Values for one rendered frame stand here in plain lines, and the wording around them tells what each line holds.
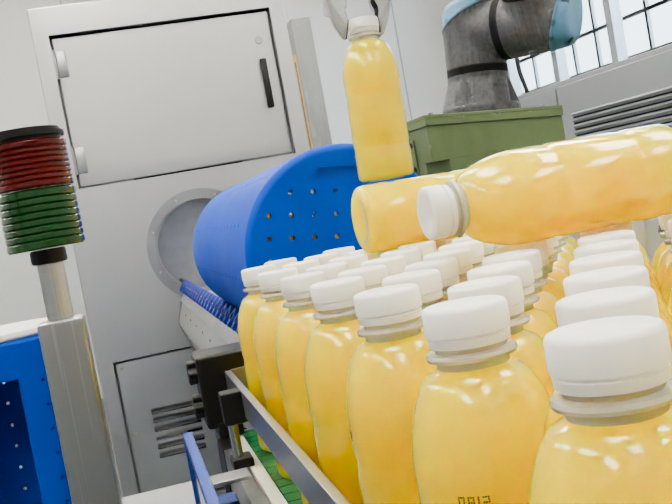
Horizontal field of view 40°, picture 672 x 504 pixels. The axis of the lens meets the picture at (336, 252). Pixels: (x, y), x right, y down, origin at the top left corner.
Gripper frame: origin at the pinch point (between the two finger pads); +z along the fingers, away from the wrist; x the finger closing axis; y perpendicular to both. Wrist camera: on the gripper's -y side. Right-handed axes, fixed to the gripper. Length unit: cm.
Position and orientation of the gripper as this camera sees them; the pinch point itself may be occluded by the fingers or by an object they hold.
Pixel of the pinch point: (363, 25)
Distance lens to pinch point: 119.0
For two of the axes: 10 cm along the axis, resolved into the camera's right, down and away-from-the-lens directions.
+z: 1.6, 9.9, 0.3
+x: -9.6, 1.6, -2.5
